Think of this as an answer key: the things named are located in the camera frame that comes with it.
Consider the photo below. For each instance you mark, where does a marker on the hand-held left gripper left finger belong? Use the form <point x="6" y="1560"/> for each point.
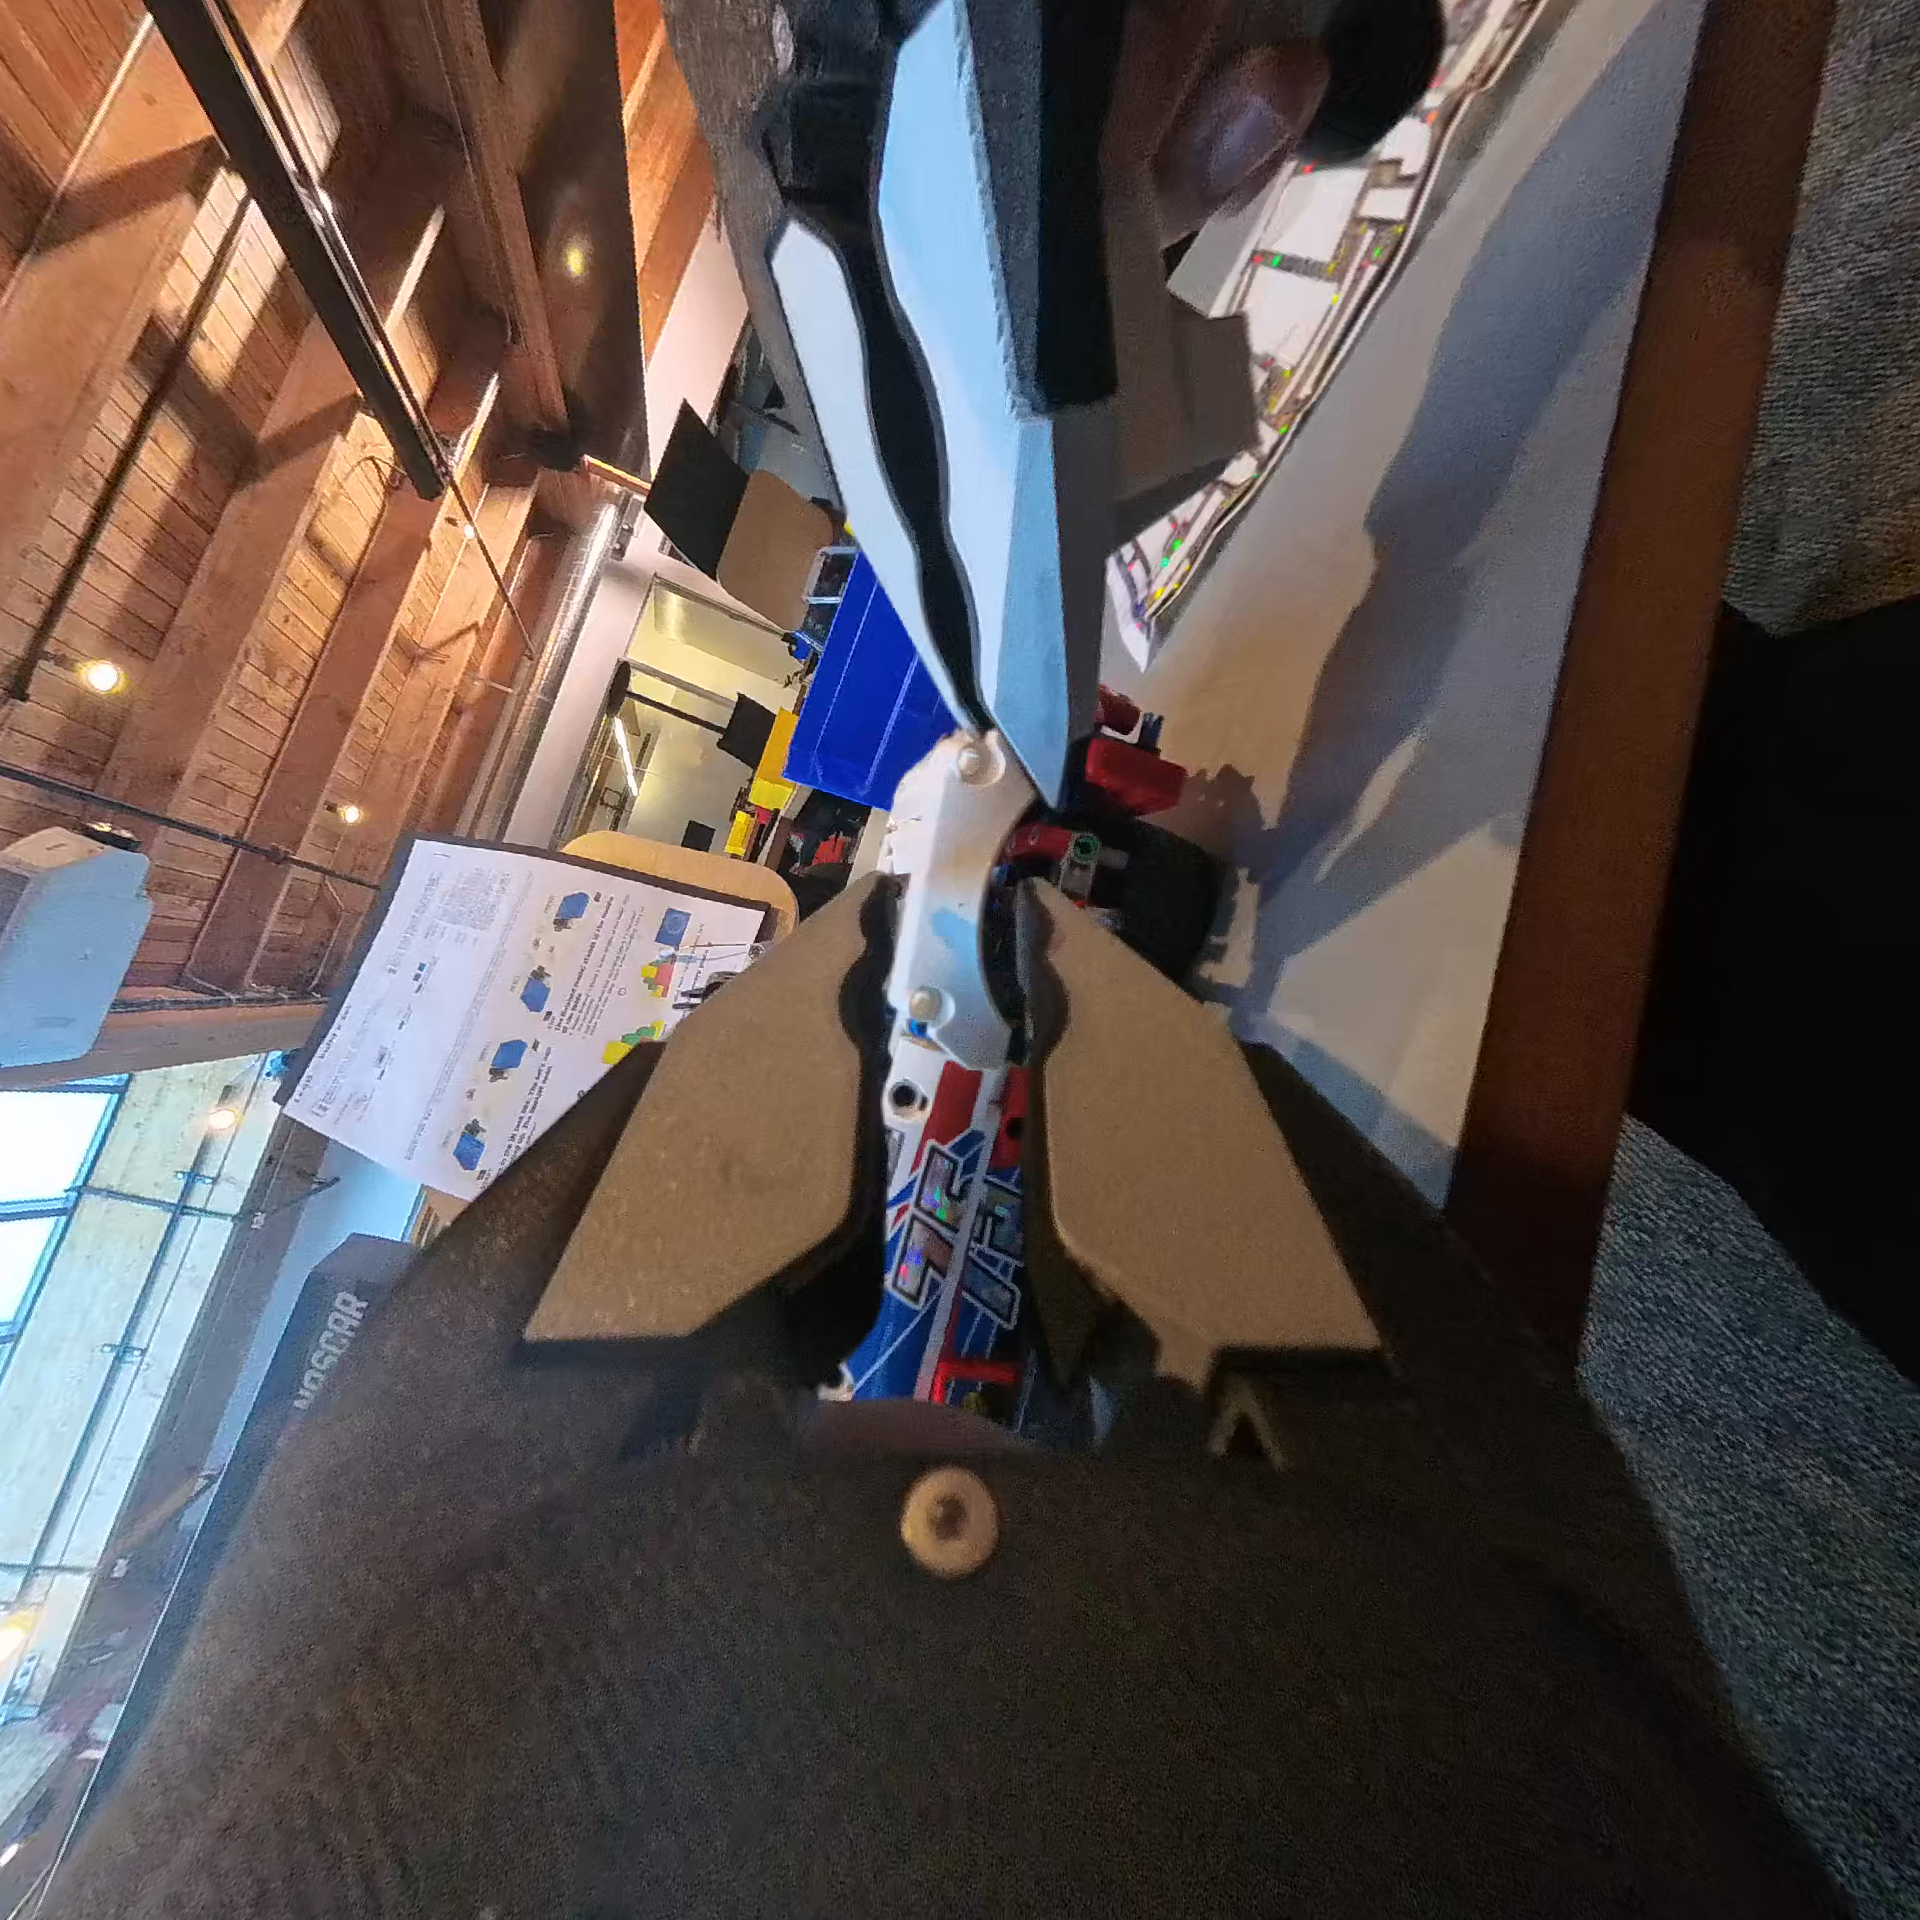
<point x="721" y="1172"/>

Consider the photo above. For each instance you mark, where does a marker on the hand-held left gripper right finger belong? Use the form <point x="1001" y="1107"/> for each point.
<point x="1185" y="1184"/>

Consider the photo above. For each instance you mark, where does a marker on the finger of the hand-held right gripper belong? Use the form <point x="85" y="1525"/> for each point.
<point x="1019" y="571"/>
<point x="818" y="329"/>

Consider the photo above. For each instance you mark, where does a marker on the toy brick race car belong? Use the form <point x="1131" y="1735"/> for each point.
<point x="944" y="1245"/>

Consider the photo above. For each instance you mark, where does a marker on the person's right hand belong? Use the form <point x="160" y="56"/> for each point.
<point x="1237" y="136"/>

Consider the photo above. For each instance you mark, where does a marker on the blue plastic bin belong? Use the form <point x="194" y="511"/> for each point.
<point x="862" y="691"/>

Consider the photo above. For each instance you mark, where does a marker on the printed instruction sheet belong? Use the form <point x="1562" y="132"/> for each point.
<point x="494" y="1004"/>

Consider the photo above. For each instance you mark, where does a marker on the yellow plastic bin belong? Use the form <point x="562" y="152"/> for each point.
<point x="771" y="764"/>

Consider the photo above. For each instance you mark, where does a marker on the holographic sticker sheet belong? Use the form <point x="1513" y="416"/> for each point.
<point x="1349" y="271"/>

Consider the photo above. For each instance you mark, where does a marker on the white box device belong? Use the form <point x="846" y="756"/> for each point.
<point x="66" y="944"/>

